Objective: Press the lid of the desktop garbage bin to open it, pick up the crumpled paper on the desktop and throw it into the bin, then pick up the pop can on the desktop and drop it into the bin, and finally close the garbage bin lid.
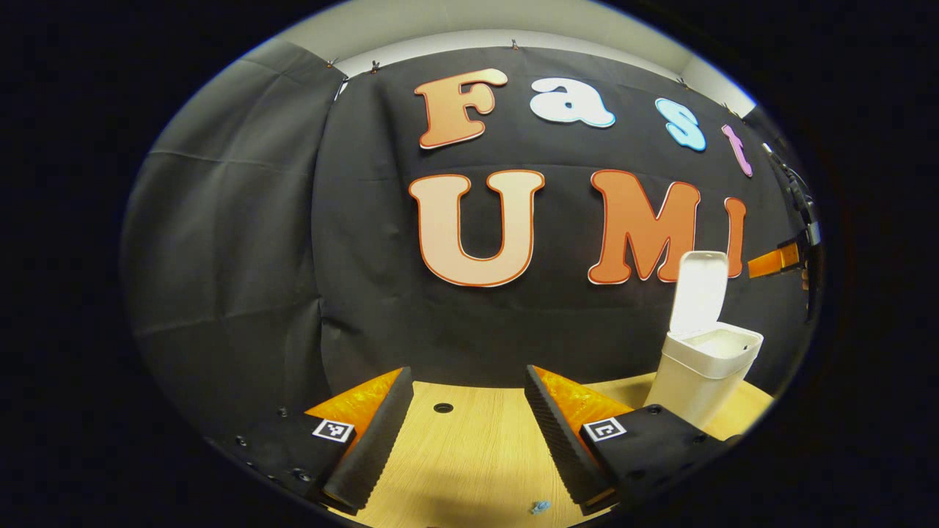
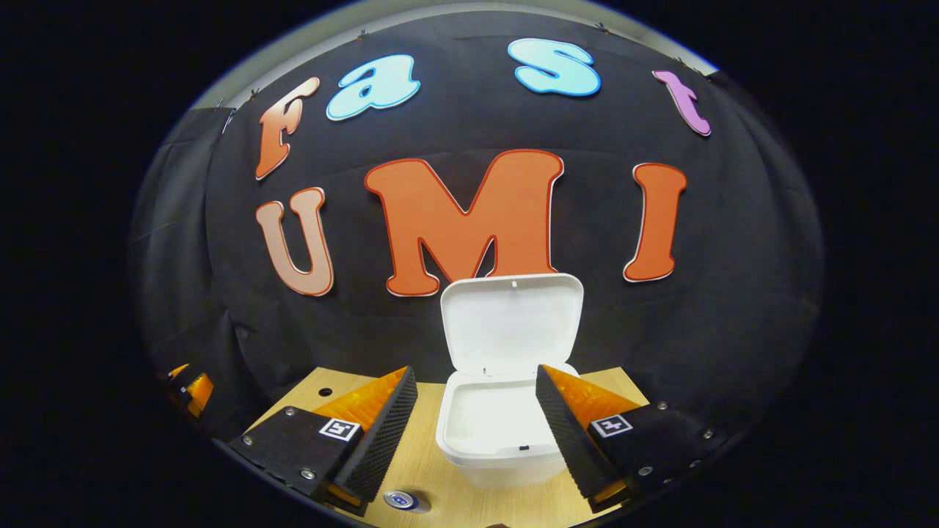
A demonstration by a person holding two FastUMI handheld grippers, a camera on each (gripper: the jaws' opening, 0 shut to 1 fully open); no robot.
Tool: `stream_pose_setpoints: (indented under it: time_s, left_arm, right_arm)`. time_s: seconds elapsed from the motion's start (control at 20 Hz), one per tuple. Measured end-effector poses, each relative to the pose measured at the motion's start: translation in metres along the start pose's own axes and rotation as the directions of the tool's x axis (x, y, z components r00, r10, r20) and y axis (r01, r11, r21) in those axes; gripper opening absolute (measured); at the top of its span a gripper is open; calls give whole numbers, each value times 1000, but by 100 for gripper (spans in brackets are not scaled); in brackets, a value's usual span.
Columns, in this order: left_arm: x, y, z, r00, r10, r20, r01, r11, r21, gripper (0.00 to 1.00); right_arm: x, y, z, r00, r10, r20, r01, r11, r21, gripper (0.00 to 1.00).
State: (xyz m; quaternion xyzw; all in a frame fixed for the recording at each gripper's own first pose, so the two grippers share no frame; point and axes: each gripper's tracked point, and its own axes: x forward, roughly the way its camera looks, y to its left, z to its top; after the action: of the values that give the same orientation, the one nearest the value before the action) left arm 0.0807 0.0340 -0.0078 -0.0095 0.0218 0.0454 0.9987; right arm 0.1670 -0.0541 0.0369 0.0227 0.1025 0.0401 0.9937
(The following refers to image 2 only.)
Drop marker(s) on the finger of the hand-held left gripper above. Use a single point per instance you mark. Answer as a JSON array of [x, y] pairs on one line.
[[199, 391], [178, 370]]

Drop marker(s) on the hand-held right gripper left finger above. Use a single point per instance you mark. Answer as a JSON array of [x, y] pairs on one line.
[[381, 433]]

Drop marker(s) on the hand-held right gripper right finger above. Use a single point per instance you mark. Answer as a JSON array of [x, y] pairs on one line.
[[568, 433]]

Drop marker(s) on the blue pop can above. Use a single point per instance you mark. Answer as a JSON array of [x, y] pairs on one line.
[[402, 500]]

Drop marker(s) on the white desktop garbage bin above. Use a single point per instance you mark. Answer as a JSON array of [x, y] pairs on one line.
[[506, 330]]

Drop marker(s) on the wooden desktop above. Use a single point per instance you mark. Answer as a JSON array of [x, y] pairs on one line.
[[422, 455]]

